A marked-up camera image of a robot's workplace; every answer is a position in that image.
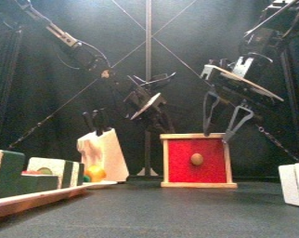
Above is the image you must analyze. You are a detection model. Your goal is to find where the red drawer with wooden knob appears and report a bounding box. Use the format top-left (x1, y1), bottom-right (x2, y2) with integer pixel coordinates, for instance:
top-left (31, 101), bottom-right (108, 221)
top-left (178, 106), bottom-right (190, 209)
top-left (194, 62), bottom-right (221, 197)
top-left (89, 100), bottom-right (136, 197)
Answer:
top-left (166, 138), bottom-right (228, 184)

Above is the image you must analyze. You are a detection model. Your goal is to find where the pale wooden knife block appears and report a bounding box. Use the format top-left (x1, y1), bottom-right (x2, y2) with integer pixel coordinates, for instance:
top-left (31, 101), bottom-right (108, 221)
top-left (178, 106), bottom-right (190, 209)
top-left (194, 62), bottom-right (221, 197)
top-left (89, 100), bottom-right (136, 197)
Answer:
top-left (75, 127), bottom-right (132, 183)

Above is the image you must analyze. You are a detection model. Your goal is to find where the orange toy fruit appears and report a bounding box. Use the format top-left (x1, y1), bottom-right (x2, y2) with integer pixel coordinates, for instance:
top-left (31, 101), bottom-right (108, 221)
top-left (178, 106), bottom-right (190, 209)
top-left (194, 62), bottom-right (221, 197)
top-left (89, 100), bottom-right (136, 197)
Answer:
top-left (83, 165), bottom-right (108, 183)

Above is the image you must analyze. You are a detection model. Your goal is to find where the white box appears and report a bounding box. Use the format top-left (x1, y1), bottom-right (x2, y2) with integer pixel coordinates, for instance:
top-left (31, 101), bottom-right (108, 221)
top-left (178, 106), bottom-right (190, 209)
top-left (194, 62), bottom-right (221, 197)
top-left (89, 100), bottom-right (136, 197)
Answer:
top-left (277, 162), bottom-right (299, 209)

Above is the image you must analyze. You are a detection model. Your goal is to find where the thin green white block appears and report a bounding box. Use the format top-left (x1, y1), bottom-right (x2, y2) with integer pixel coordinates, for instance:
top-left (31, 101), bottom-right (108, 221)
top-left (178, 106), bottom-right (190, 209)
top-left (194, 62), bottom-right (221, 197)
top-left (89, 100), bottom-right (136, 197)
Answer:
top-left (69, 161), bottom-right (85, 188)

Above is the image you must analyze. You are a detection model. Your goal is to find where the white green block with hole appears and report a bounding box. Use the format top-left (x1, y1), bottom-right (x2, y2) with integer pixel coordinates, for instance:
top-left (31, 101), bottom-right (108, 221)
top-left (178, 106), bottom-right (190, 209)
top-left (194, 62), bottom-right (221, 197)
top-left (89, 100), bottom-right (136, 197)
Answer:
top-left (26, 156), bottom-right (74, 190)

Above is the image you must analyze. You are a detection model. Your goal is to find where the low green block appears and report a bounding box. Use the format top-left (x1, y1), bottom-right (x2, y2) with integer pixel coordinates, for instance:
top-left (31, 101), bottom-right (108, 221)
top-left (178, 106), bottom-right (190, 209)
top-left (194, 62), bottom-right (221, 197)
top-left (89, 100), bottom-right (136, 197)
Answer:
top-left (17, 173), bottom-right (61, 195)

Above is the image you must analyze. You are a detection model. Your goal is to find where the red toy piece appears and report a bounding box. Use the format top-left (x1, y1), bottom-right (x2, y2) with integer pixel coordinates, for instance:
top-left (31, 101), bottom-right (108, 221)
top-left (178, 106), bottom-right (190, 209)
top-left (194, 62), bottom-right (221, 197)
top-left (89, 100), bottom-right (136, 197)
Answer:
top-left (21, 169), bottom-right (43, 176)

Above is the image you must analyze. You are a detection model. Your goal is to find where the long wooden tray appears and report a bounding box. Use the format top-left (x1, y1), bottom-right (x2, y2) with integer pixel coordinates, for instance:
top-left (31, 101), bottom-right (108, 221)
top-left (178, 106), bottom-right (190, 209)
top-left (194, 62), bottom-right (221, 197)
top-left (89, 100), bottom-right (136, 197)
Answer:
top-left (0, 184), bottom-right (89, 221)

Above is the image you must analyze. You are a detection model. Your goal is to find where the tall green white block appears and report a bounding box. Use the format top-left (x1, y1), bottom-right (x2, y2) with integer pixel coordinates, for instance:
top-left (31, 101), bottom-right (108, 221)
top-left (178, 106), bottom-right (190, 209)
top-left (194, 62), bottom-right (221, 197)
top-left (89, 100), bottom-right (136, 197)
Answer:
top-left (0, 149), bottom-right (26, 201)

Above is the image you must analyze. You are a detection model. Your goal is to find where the wooden drawer box frame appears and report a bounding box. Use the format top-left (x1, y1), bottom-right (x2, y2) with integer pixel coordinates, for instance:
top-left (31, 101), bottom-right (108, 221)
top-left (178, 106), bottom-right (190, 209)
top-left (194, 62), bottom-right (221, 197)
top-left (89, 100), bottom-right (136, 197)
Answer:
top-left (158, 132), bottom-right (238, 190)

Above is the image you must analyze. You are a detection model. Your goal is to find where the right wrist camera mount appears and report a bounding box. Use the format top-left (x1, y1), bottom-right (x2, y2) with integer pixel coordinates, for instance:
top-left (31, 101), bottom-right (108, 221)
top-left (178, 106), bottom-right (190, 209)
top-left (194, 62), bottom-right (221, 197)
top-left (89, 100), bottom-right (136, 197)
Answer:
top-left (230, 55), bottom-right (256, 79)

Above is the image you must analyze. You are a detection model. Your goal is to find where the black knife handle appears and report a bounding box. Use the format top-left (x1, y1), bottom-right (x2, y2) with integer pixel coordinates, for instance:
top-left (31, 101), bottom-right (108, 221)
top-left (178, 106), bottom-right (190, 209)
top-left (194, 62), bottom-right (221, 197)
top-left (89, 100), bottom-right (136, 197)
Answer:
top-left (81, 111), bottom-right (96, 133)
top-left (92, 109), bottom-right (105, 138)
top-left (98, 107), bottom-right (112, 131)

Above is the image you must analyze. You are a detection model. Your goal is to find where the dark slanted frame post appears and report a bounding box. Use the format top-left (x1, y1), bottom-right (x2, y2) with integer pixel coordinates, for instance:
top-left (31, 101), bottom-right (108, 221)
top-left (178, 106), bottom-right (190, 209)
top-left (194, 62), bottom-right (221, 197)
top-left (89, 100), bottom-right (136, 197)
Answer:
top-left (278, 49), bottom-right (299, 157)

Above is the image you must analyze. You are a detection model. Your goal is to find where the thin vertical metal post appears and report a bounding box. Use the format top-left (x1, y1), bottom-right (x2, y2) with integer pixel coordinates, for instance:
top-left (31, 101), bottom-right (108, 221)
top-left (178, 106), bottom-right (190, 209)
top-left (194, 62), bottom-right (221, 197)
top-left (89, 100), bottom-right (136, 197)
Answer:
top-left (134, 0), bottom-right (161, 178)

